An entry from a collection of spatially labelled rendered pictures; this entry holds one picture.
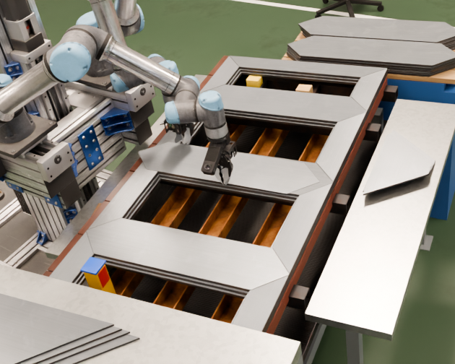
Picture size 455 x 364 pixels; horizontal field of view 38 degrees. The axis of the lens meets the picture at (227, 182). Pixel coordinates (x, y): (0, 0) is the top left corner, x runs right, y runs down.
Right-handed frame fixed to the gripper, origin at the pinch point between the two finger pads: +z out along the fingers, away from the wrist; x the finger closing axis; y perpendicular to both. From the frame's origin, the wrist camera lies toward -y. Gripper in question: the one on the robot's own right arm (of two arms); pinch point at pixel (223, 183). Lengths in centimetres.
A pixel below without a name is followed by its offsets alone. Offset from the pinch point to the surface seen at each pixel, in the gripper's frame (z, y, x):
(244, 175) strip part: 0.8, 6.9, -5.0
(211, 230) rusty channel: 17.3, -7.6, 4.3
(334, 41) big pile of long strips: 0, 107, -8
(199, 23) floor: 85, 276, 162
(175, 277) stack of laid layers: 2.4, -43.8, -2.9
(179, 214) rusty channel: 13.8, -5.8, 18.1
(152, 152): 0.6, 11.3, 35.9
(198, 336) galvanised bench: -19, -76, -31
